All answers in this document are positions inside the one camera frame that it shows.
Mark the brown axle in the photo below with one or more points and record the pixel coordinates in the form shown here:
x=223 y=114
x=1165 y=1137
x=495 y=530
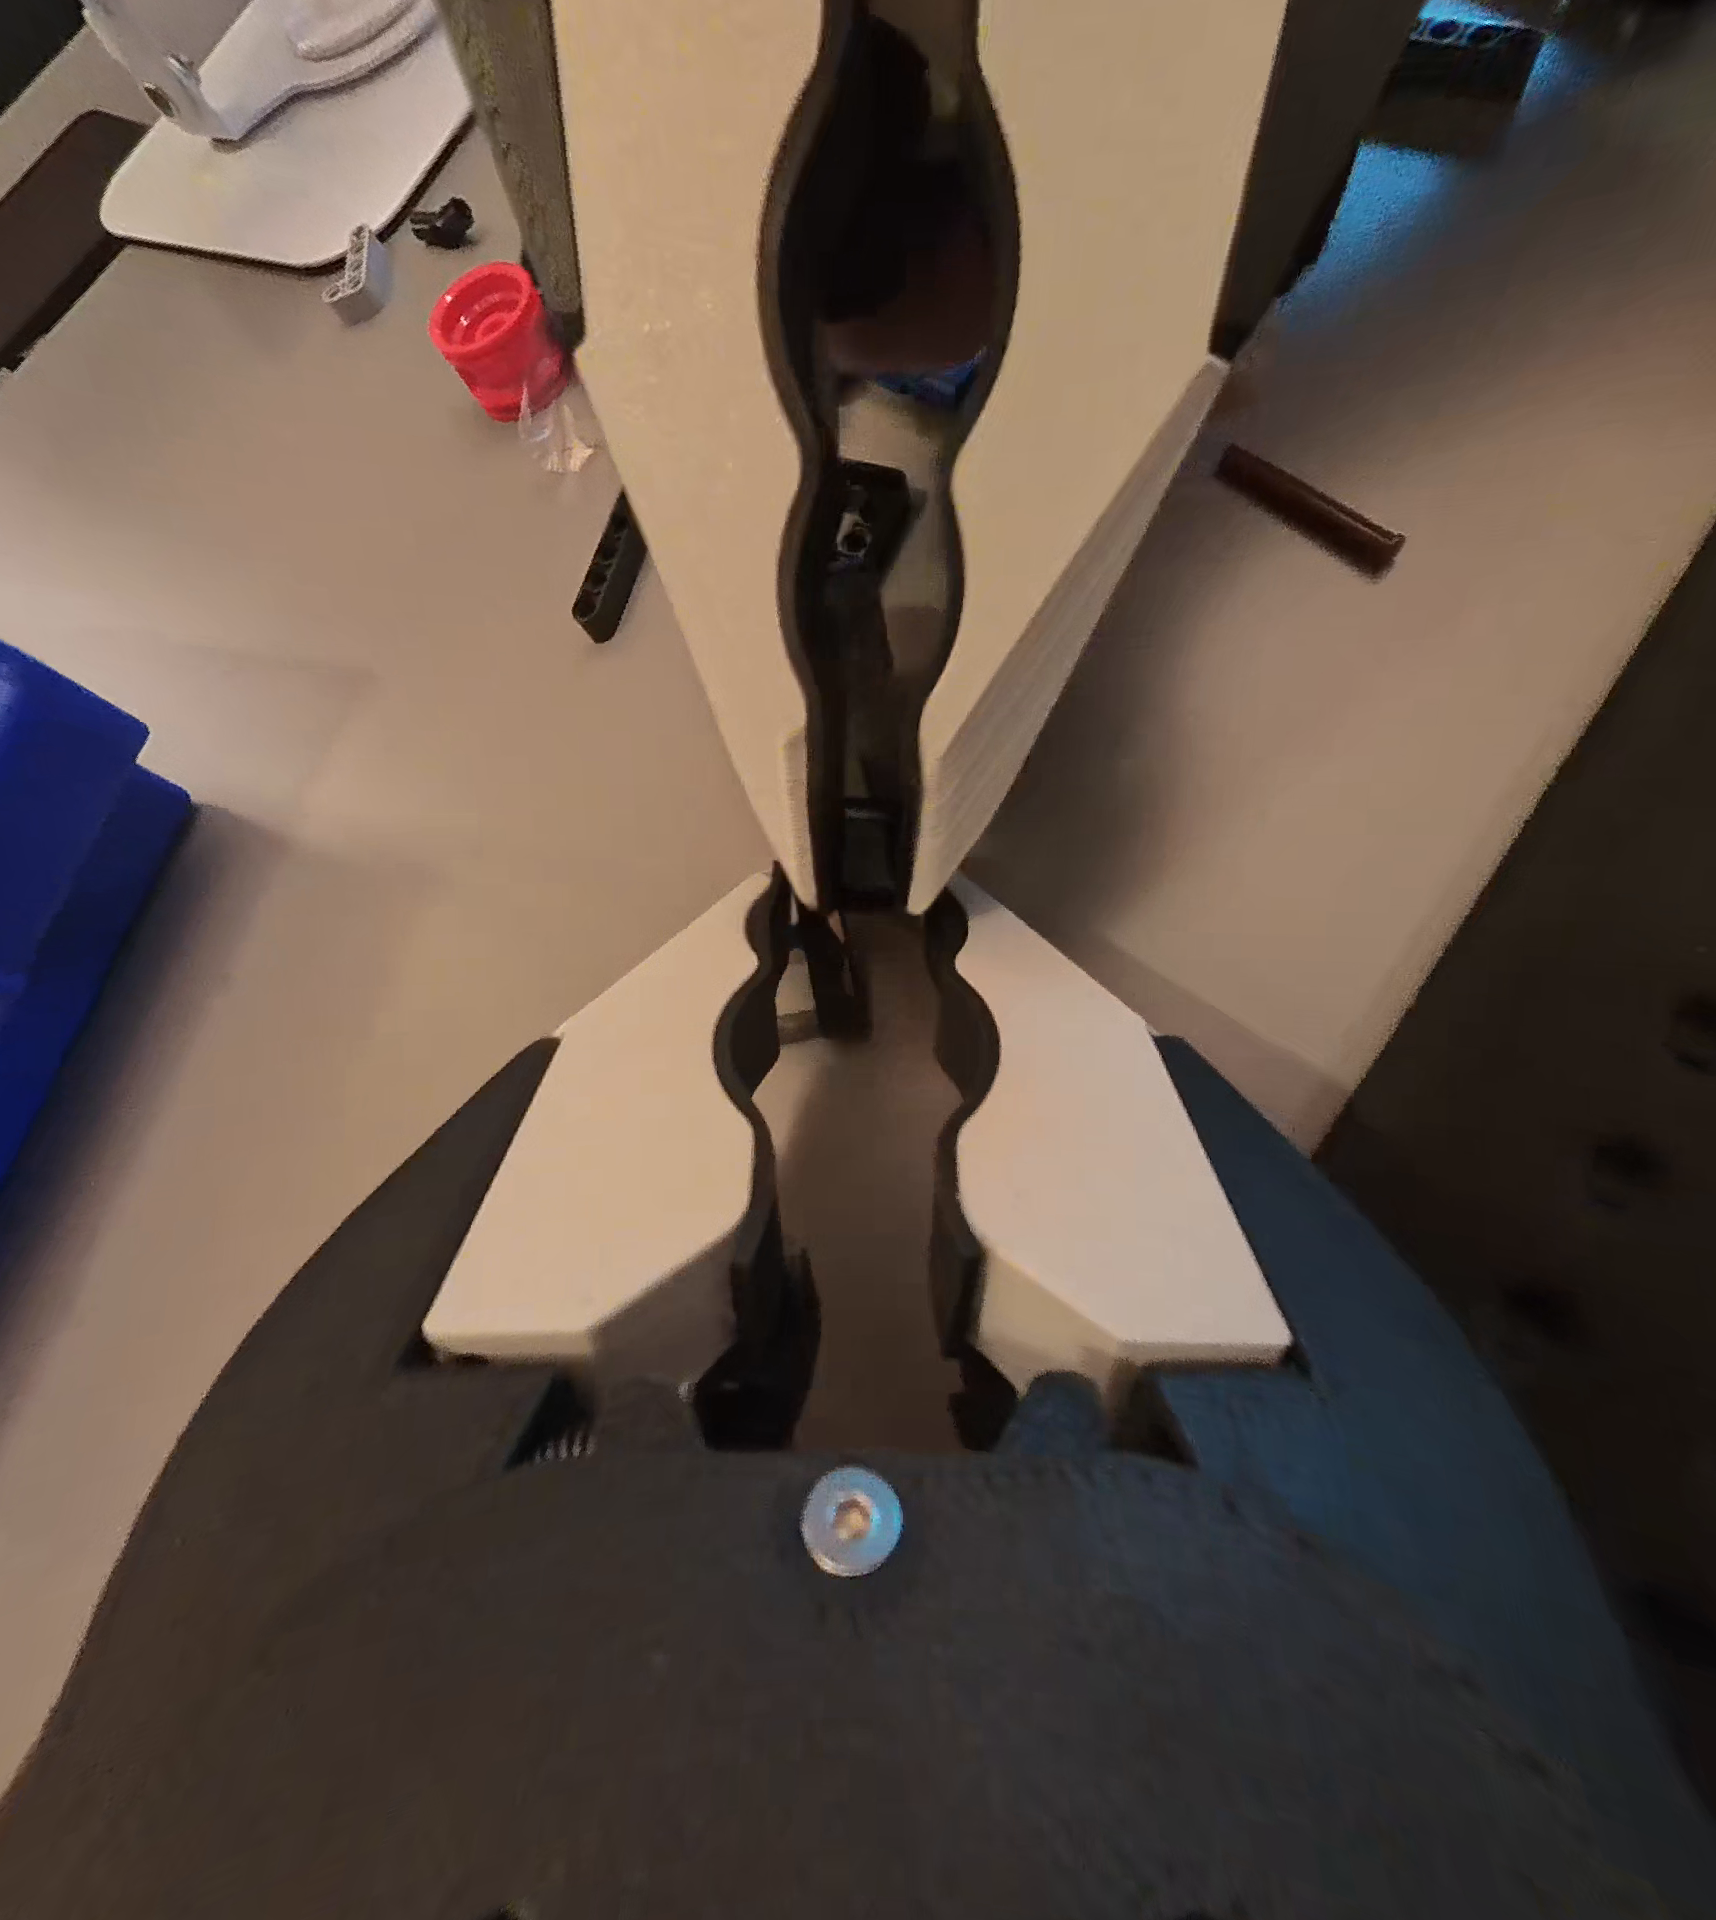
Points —
x=1309 y=506

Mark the small clear plastic piece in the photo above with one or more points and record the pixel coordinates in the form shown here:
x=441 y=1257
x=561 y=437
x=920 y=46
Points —
x=554 y=435

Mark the light grey short beam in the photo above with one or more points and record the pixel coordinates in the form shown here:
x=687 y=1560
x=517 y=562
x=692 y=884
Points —
x=357 y=272

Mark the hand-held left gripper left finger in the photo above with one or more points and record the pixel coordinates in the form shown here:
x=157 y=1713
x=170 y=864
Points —
x=602 y=1200

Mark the long black beam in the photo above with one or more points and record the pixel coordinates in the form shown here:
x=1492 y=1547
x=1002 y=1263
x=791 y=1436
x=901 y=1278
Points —
x=1459 y=38
x=610 y=571

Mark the grey desk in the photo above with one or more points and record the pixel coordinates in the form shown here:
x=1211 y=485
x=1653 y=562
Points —
x=272 y=720

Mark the black pin connector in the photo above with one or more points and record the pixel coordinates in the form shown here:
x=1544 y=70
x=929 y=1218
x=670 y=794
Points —
x=441 y=222

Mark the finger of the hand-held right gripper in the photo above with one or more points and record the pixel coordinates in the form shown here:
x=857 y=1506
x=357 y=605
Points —
x=662 y=300
x=1129 y=224

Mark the blue angled shell panel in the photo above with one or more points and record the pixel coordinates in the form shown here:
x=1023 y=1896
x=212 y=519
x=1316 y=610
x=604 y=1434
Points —
x=932 y=374

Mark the blue plastic bin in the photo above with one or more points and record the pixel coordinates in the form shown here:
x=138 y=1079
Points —
x=18 y=900

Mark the red wheel hub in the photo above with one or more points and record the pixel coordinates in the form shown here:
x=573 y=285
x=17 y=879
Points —
x=499 y=331

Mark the dark perforated panel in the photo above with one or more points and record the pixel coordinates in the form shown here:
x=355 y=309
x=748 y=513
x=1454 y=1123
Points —
x=1623 y=1200

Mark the white stand base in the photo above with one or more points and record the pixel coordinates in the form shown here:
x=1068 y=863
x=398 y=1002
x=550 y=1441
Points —
x=272 y=180

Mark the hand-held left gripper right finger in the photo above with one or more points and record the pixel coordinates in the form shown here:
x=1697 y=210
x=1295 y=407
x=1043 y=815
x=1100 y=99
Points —
x=1113 y=1200

